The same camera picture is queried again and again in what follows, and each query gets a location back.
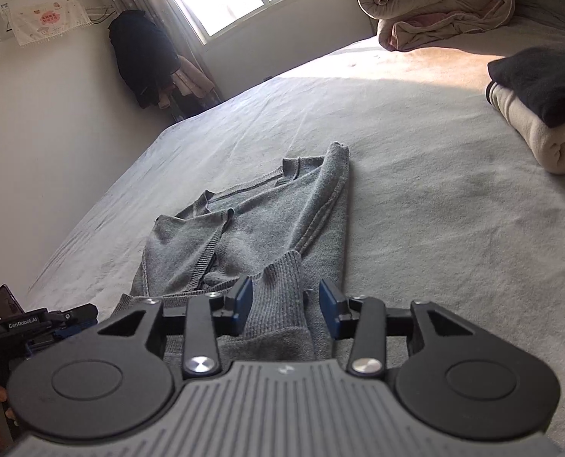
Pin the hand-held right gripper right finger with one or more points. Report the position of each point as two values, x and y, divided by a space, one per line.
327 302

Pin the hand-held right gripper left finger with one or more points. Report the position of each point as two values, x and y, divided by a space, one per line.
244 301

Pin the grey knit sweater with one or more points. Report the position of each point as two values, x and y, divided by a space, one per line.
263 214

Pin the smartphone on stand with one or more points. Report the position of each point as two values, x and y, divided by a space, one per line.
6 302

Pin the pink hanging garment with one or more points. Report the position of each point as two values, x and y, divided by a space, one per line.
192 78

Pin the dark hanging coat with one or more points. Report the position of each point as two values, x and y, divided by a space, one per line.
142 57

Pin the beige folded garment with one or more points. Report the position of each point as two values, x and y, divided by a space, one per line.
549 147

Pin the black folded garment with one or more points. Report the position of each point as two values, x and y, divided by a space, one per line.
544 85

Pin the patterned curtain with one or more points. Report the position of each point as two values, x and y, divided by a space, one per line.
168 0

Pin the folded beige pink quilt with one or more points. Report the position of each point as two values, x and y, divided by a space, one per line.
434 4

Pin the covered wall air conditioner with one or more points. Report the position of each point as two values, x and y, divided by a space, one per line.
39 16

